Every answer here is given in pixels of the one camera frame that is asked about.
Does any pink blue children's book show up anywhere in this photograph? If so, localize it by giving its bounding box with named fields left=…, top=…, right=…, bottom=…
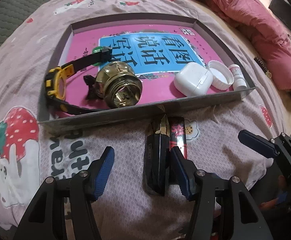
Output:
left=65, top=24, right=223, bottom=105

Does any grey cardboard box tray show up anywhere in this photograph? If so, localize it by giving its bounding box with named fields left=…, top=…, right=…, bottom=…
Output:
left=38, top=12, right=256, bottom=133

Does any yellow black wrist watch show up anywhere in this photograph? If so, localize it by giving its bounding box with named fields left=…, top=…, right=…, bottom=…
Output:
left=44, top=46, right=113, bottom=115

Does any white plastic jar lid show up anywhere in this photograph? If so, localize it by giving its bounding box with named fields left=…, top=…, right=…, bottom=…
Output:
left=207, top=60, right=234, bottom=91

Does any white pill bottle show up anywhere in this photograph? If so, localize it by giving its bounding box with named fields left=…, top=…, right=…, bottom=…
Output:
left=228, top=64, right=247, bottom=91

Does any pink strawberry print bedsheet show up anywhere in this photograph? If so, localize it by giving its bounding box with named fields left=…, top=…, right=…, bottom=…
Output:
left=0, top=0, right=291, bottom=239

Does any red lighter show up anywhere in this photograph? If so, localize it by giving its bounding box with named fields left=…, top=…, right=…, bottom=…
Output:
left=168, top=116, right=187, bottom=159

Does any crumpled red quilt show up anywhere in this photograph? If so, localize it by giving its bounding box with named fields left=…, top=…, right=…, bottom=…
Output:
left=174, top=0, right=291, bottom=111

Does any white earbuds charging case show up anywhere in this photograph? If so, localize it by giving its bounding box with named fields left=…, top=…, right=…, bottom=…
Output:
left=174, top=62, right=213, bottom=97

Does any brass threaded fitting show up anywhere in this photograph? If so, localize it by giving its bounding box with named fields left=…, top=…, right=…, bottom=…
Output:
left=94, top=61, right=143, bottom=108

